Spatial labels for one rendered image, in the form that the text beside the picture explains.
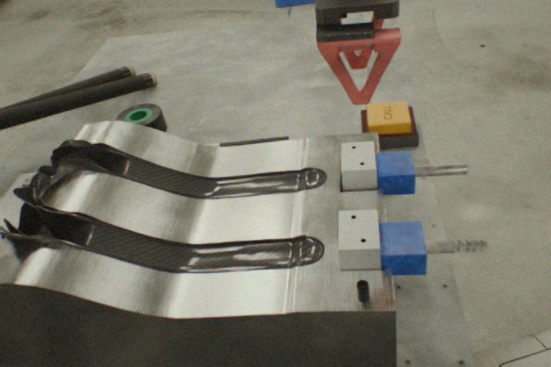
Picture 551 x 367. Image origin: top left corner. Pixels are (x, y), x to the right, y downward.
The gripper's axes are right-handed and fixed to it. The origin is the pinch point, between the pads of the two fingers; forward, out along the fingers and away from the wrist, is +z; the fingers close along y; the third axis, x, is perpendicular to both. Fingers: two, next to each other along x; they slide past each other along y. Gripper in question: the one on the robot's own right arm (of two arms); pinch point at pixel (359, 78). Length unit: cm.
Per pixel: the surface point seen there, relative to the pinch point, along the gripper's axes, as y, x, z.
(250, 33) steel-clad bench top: -64, -24, 22
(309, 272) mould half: 13.7, -5.3, 12.0
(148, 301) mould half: 16.6, -19.9, 12.4
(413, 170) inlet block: 1.6, 5.2, 10.5
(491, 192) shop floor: -95, 44, 101
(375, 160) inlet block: -0.6, 1.4, 10.6
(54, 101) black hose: -26, -51, 15
